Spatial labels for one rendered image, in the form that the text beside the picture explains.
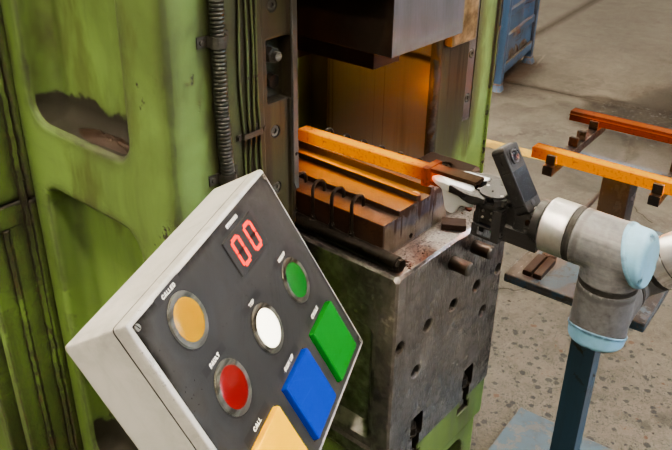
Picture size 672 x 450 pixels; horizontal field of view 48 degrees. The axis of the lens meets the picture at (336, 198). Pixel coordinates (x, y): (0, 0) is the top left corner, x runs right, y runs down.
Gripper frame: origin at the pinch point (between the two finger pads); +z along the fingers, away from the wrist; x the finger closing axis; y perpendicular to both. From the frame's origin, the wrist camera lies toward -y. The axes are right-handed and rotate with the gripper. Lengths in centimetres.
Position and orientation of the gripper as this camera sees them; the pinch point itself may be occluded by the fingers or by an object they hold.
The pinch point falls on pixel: (442, 173)
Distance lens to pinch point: 131.6
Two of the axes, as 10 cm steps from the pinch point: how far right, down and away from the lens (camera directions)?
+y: -0.2, 8.9, 4.6
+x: 6.5, -3.4, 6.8
